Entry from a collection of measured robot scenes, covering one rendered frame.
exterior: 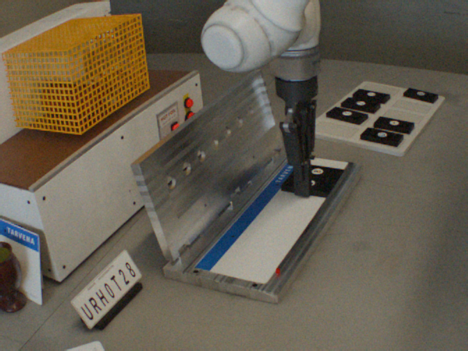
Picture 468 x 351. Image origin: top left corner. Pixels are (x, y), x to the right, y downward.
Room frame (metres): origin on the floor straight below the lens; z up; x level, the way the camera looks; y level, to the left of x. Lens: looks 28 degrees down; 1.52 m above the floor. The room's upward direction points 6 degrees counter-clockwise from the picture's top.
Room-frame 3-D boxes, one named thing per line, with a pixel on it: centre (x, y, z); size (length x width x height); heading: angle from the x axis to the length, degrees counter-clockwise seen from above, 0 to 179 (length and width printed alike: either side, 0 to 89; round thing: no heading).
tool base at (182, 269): (0.98, -0.07, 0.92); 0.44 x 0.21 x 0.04; 150
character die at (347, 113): (1.39, -0.29, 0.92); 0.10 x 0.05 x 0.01; 48
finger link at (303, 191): (1.02, -0.12, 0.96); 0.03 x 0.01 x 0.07; 60
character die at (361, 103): (1.45, -0.35, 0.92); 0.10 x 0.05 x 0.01; 52
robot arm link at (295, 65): (1.02, -0.13, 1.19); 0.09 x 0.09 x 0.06
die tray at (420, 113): (1.42, -0.39, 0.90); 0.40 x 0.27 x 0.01; 142
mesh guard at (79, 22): (1.14, 0.29, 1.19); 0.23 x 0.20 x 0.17; 150
